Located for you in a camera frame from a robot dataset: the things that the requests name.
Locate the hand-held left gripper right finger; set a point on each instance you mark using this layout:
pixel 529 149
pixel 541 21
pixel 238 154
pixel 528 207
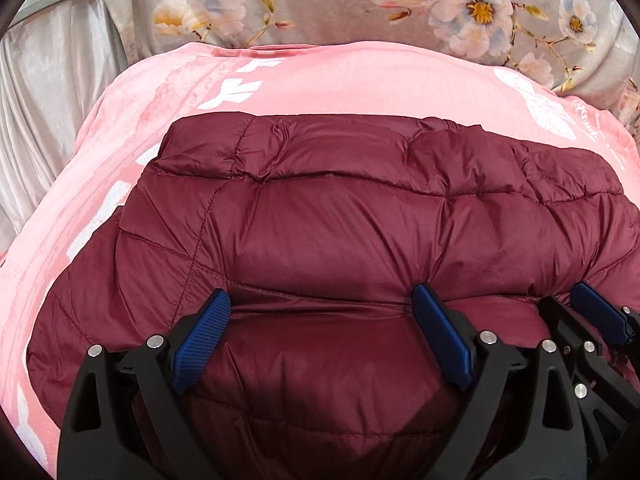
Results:
pixel 442 340

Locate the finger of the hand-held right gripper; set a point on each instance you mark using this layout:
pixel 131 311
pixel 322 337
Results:
pixel 597 310
pixel 570 330

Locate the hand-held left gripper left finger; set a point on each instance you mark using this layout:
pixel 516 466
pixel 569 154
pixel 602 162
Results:
pixel 200 342

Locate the maroon quilted puffer jacket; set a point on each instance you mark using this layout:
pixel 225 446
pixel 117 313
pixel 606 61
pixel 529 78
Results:
pixel 325 240

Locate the pink printed fleece blanket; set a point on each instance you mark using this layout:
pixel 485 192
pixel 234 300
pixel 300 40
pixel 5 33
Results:
pixel 150 90

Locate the silver satin curtain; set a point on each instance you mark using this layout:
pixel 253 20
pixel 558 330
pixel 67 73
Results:
pixel 55 110

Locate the grey floral bed sheet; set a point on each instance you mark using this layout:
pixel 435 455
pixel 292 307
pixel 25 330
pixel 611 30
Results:
pixel 325 5

